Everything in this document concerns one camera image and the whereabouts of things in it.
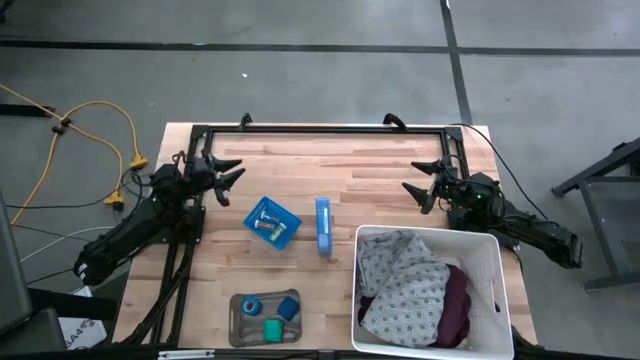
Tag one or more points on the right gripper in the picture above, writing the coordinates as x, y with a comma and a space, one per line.
450, 182

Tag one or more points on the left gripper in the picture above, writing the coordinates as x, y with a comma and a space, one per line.
202, 172

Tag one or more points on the white capped vial red contents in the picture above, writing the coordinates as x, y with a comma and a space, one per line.
269, 217

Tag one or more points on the blue slotted plastic basket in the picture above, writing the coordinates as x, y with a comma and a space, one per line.
287, 220

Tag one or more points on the grey patterned cloth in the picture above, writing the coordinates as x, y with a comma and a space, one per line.
405, 290

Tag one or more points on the light blue bandage roll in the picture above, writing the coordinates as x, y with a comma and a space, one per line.
246, 301

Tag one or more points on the purple cloth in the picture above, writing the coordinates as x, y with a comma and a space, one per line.
457, 310

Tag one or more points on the green bandage roll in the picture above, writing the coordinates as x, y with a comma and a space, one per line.
273, 331

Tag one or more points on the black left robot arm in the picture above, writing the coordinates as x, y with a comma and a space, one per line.
135, 225

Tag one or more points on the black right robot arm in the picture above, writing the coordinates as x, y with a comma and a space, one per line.
530, 230

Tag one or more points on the black clamp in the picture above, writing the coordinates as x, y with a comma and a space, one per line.
395, 120
245, 120

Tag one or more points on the white plastic bin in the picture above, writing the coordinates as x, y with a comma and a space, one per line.
490, 260

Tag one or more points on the blue translucent plastic case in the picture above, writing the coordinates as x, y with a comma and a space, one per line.
324, 230

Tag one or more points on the grey transparent plastic tray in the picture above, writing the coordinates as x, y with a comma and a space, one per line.
245, 332

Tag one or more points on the black metal table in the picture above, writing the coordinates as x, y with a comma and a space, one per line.
612, 220

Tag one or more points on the black floor bar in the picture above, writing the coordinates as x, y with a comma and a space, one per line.
25, 110

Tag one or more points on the white cardboard box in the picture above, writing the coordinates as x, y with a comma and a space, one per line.
82, 334

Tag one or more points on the black office chair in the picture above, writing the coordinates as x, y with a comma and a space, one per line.
15, 310

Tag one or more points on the black aluminium frame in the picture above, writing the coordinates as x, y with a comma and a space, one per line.
325, 129

